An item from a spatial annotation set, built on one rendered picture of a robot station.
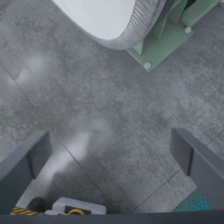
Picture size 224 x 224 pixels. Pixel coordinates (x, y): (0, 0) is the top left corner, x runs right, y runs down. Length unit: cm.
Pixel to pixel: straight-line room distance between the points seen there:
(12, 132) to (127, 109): 73
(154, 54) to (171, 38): 14
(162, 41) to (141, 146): 63
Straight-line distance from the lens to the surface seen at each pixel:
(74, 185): 103
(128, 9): 37
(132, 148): 93
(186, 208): 105
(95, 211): 90
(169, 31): 111
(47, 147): 17
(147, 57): 101
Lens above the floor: 93
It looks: 81 degrees down
